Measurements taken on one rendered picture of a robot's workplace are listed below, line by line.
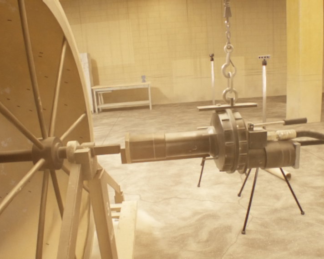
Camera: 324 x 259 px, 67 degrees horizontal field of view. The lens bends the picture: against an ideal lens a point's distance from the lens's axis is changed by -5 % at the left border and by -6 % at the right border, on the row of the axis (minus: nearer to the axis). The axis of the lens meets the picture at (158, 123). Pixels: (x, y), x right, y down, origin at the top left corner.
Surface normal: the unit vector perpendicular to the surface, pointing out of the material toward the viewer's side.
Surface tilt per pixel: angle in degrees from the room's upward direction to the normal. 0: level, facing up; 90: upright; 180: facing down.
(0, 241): 27
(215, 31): 90
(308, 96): 90
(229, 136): 65
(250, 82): 90
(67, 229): 35
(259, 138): 90
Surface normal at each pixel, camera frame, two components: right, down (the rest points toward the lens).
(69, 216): -0.04, -0.68
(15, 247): -0.06, -0.83
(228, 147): -0.14, 0.17
